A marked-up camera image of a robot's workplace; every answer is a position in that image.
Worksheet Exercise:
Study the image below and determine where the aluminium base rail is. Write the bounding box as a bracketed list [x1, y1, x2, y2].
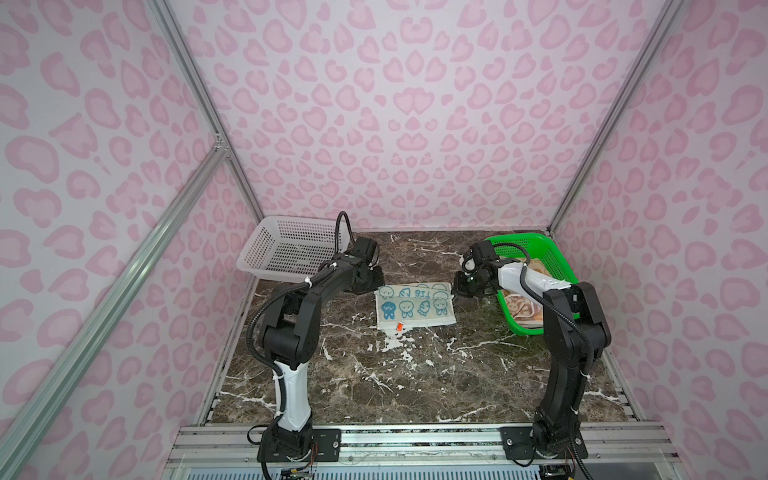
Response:
[161, 421, 688, 479]

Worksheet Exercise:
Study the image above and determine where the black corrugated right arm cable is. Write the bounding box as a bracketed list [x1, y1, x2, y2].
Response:
[473, 241, 601, 480]

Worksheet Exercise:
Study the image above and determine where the brown pattern towel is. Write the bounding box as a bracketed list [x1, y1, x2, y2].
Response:
[499, 259, 571, 329]

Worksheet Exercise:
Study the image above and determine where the aluminium frame corner post left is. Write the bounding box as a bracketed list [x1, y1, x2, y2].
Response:
[147, 0, 264, 222]

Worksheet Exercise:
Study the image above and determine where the aluminium frame corner post right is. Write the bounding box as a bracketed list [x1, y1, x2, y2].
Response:
[546, 0, 689, 237]

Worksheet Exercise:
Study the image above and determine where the aluminium diagonal frame bar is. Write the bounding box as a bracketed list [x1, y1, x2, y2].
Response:
[1, 144, 229, 479]

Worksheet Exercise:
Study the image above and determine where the green plastic basket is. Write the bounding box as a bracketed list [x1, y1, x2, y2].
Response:
[488, 232, 579, 336]

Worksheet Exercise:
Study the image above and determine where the aluminium frame corner post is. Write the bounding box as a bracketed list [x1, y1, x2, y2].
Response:
[546, 0, 689, 237]
[147, 0, 264, 222]

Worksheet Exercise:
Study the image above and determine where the blue bunny pattern towel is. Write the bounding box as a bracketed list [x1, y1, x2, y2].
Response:
[375, 282, 456, 331]

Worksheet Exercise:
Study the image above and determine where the white plastic basket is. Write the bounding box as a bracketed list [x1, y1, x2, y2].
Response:
[236, 216, 351, 283]

